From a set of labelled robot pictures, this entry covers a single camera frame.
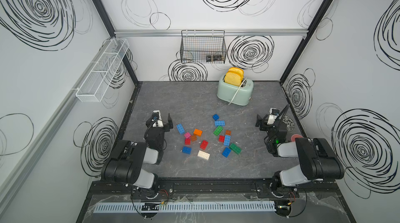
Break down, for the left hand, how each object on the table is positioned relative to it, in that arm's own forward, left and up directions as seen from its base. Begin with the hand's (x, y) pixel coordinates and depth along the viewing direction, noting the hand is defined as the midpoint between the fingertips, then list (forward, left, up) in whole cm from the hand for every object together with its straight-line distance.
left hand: (160, 114), depth 87 cm
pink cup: (-10, -75, -2) cm, 75 cm away
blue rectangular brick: (-16, -16, -10) cm, 25 cm away
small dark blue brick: (+6, -33, -10) cm, 35 cm away
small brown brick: (-4, -40, -11) cm, 42 cm away
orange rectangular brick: (-5, -22, -10) cm, 24 cm away
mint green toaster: (+18, -39, +1) cm, 43 cm away
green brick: (-4, -34, -10) cm, 35 cm away
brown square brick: (-8, -20, -11) cm, 24 cm away
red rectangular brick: (-13, -25, -10) cm, 30 cm away
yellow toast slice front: (+22, -43, +9) cm, 49 cm away
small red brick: (-9, -36, -10) cm, 38 cm away
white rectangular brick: (-18, -26, -10) cm, 33 cm away
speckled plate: (+2, -78, -7) cm, 78 cm away
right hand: (+3, -63, -2) cm, 63 cm away
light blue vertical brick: (-10, -39, -10) cm, 41 cm away
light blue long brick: (-3, -11, -10) cm, 16 cm away
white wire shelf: (0, +26, +22) cm, 34 cm away
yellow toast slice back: (+27, -45, +12) cm, 54 cm away
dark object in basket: (+27, -30, +21) cm, 45 cm away
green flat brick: (-14, -43, -11) cm, 47 cm away
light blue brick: (+2, -34, -10) cm, 36 cm away
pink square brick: (-7, -15, -11) cm, 20 cm away
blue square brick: (-16, -38, -10) cm, 43 cm away
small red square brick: (-10, -16, -11) cm, 22 cm away
